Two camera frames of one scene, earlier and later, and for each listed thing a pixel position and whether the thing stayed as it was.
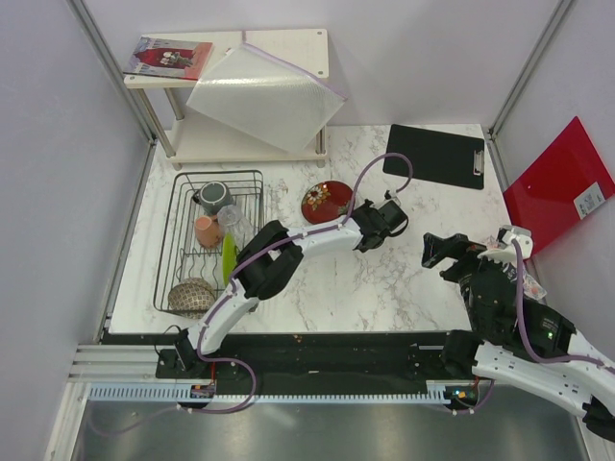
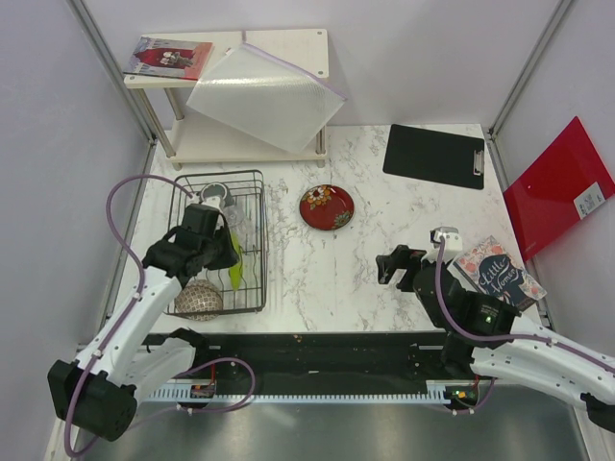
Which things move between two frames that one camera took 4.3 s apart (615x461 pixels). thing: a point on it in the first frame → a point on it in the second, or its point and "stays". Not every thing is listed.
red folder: (566, 181) stays
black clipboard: (436, 156) stays
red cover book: (169, 58) stays
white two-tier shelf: (189, 135) stays
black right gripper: (457, 247) → (404, 258)
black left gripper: (367, 207) → (230, 256)
